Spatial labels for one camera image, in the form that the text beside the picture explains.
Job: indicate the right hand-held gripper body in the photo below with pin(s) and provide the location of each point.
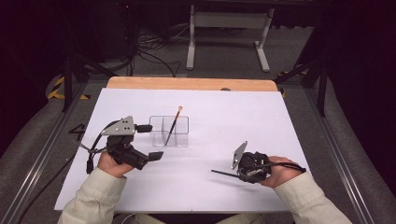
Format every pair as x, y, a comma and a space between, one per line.
252, 166

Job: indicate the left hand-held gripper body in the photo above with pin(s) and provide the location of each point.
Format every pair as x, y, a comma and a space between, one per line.
123, 146

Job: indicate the clear plastic divided organizer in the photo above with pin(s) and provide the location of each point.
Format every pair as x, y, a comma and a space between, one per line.
169, 132

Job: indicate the dark thin brush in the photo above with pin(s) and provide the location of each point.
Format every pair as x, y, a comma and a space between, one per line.
224, 173

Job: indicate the dark brush with brown bristles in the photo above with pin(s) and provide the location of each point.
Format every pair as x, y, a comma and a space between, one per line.
173, 126

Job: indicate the person's left hand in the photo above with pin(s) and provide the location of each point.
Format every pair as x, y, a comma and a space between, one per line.
110, 166

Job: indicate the person's right hand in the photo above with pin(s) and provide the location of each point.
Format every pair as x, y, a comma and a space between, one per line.
280, 174

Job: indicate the white paper sheet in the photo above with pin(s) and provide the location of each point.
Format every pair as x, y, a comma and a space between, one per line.
202, 149

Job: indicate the person's beige trousers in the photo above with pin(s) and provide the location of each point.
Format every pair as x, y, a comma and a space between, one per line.
149, 219

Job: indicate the black tripod stand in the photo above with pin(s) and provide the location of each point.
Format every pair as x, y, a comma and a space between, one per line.
314, 77
73, 77

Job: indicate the yellow black hazard tape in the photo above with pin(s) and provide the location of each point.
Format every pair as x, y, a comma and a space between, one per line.
59, 90
289, 81

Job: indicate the white metal stand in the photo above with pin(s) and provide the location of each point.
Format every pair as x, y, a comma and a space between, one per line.
229, 21

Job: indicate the aluminium floor rail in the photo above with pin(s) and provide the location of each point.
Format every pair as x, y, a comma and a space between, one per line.
40, 158
339, 155

